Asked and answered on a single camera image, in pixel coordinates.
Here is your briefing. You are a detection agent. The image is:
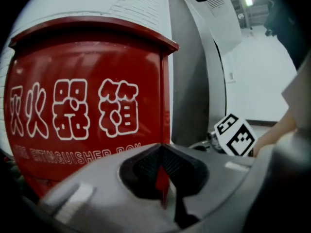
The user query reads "person's right forearm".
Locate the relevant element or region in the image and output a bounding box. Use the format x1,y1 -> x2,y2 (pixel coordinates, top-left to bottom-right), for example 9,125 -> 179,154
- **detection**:
252,110 -> 298,155

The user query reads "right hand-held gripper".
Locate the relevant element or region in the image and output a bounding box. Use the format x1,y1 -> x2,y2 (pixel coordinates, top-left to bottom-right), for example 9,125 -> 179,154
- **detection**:
207,114 -> 258,157

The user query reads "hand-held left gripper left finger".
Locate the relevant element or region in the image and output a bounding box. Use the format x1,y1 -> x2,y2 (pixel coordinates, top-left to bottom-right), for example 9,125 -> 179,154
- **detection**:
38,143 -> 182,233

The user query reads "red fire extinguisher box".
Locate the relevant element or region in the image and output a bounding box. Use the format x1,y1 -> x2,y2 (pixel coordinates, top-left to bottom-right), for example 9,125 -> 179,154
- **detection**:
3,15 -> 180,208

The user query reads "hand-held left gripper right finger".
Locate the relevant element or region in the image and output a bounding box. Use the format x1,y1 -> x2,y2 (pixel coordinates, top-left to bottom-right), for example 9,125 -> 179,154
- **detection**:
160,143 -> 259,228

